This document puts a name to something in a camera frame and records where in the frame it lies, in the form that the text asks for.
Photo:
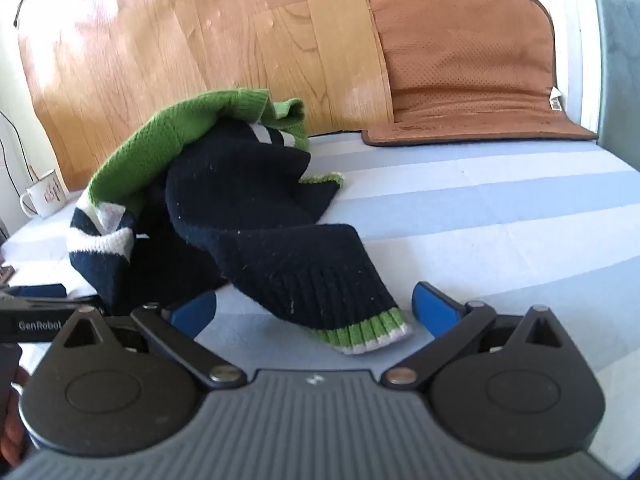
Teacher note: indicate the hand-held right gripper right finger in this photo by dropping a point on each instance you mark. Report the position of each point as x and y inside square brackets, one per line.
[434, 310]

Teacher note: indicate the blue striped bed sheet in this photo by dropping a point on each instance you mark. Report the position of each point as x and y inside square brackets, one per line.
[475, 220]

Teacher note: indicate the person's left hand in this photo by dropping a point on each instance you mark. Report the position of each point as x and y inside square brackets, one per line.
[9, 420]

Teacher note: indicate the brown mesh mat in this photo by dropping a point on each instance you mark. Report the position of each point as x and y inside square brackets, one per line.
[465, 50]

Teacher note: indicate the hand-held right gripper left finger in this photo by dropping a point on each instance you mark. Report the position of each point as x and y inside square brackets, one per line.
[192, 312]

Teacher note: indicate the white mug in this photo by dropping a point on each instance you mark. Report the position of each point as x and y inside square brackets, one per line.
[47, 195]

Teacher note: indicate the wooden headboard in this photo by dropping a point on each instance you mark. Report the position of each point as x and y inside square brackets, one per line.
[200, 35]

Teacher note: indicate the navy and green knit sweater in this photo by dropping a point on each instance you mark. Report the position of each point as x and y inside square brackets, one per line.
[250, 200]

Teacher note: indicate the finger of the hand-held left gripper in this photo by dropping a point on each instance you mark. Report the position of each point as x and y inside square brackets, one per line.
[37, 291]

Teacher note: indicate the white framed window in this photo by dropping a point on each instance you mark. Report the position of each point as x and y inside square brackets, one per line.
[617, 50]

